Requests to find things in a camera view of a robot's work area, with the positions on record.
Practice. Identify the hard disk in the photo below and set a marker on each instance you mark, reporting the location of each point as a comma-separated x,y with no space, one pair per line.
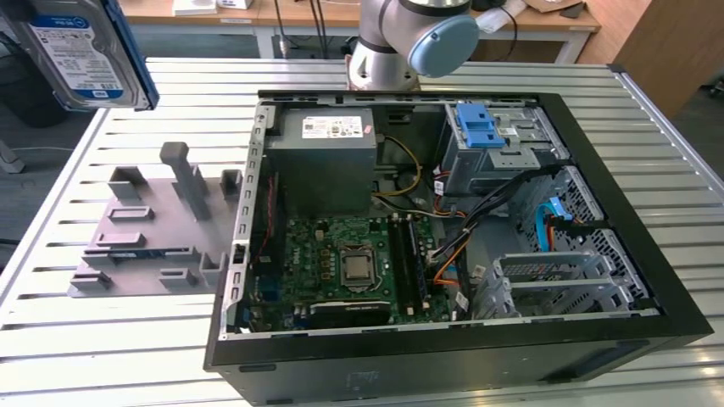
78,55

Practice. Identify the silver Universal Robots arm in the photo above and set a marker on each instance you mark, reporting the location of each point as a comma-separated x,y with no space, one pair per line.
378,63

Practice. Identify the metal disk bay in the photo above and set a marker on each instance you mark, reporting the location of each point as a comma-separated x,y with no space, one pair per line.
560,283

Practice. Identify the grey power supply unit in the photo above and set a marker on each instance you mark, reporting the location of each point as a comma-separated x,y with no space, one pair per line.
322,178

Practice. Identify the green motherboard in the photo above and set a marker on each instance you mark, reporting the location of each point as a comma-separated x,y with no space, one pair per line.
316,254

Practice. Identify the silver CPU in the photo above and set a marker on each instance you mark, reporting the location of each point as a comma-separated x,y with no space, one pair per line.
357,268

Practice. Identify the black RAM stick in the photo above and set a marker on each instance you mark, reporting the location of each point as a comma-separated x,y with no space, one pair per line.
400,263

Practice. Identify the metal optical drive cage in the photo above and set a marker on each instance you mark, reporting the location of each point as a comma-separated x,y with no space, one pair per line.
474,169

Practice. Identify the black graphics card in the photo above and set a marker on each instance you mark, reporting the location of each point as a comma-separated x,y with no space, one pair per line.
348,313

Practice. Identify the blue plastic drive latch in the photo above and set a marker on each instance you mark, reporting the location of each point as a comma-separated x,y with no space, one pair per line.
477,127

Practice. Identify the grey parts rack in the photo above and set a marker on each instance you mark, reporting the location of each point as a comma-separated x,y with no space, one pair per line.
164,237

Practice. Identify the black open PC case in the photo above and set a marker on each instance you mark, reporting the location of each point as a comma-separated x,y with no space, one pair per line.
396,364

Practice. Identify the RAM stick with blue label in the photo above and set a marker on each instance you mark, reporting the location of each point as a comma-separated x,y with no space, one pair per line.
138,254

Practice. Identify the wooden desk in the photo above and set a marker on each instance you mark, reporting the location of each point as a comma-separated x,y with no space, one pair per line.
197,21

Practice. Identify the small white box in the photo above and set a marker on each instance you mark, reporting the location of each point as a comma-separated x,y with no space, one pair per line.
233,3

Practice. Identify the brown cardboard piece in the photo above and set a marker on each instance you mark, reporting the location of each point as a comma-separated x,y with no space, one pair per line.
557,6

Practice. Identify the black mesh bin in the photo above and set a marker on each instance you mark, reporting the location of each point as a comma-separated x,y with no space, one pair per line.
22,106

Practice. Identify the wooden cabinet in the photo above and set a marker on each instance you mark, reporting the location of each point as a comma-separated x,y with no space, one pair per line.
666,42

